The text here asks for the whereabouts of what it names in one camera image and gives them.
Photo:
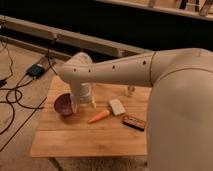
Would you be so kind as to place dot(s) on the wooden table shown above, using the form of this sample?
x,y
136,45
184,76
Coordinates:
x,y
74,136

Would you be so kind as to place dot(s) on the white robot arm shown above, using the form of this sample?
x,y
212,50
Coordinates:
x,y
180,107

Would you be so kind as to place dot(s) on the orange carrot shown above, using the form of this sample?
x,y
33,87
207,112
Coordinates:
x,y
99,116

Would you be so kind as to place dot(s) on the black orange rectangular box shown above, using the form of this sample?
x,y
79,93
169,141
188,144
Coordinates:
x,y
134,122

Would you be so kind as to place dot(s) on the long wooden shelf rail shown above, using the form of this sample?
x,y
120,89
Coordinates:
x,y
72,38

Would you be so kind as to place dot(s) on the purple ceramic bowl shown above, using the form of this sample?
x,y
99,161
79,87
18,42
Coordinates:
x,y
62,105

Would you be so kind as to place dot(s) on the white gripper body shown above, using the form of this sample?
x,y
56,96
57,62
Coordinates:
x,y
81,93

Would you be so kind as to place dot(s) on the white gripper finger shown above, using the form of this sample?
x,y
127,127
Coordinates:
x,y
92,103
74,107

